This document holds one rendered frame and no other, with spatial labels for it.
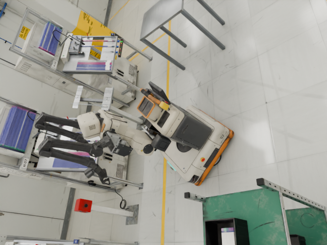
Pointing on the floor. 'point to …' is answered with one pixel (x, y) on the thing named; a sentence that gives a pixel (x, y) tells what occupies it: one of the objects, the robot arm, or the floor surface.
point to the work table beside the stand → (151, 22)
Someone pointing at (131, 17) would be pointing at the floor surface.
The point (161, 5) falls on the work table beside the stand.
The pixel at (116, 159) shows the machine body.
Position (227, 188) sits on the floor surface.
